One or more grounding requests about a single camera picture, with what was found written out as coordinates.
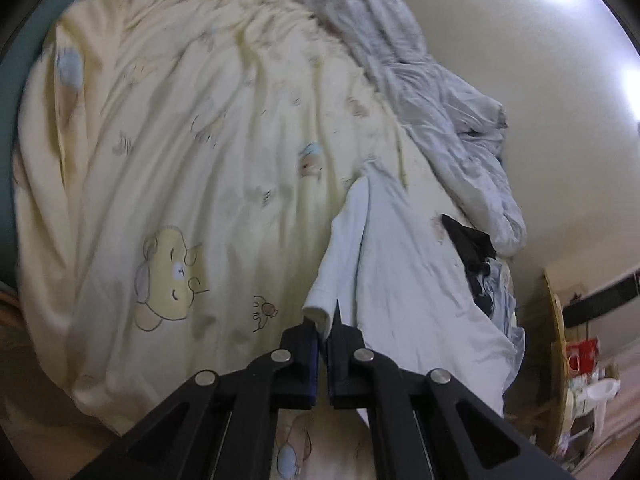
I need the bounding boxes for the black garment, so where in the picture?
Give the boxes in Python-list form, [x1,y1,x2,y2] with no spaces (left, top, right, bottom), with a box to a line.
[441,214,498,318]

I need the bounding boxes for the cream bear print blanket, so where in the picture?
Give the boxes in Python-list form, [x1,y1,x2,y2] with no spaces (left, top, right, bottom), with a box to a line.
[12,0,526,480]

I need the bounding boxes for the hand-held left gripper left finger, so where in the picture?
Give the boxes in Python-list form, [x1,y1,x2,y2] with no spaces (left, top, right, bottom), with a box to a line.
[75,322,321,480]

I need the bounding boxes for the red box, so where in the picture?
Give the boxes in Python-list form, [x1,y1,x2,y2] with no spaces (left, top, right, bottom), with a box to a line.
[566,339,600,376]

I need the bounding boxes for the wooden desk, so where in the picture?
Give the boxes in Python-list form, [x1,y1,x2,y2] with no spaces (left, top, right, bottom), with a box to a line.
[542,267,640,461]

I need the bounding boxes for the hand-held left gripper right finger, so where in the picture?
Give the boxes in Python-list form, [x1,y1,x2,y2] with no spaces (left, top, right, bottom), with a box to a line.
[326,299,576,480]

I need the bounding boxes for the grey white crumpled duvet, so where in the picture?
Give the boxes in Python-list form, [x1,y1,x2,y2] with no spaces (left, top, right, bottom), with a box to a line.
[260,0,527,256]

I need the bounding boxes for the teal upholstered furniture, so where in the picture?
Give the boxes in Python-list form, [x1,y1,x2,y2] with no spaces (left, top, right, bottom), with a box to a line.
[0,5,58,306]

